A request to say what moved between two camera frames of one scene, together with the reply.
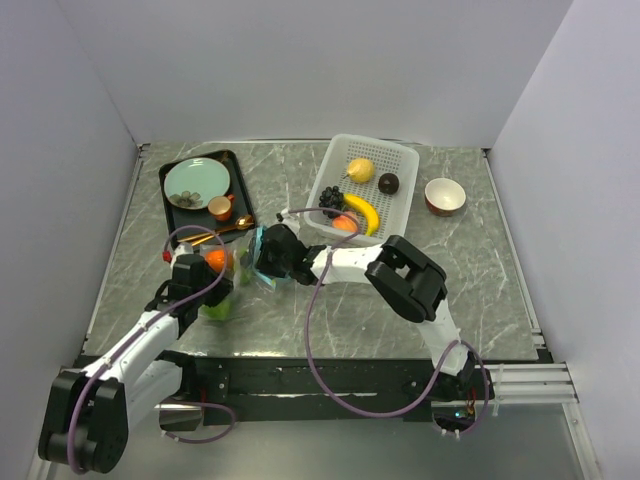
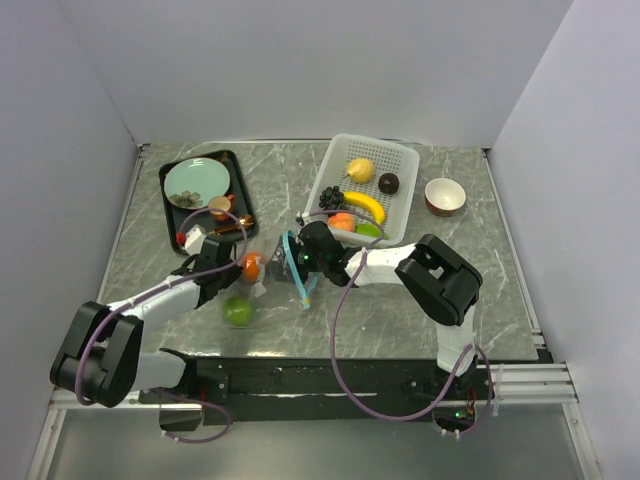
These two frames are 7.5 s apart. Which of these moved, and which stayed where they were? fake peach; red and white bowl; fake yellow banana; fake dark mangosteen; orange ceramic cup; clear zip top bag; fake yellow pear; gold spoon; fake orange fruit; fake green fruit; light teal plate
Moved: clear zip top bag; fake yellow banana; fake green fruit; fake orange fruit
Stayed: fake peach; red and white bowl; fake yellow pear; gold spoon; fake dark mangosteen; light teal plate; orange ceramic cup
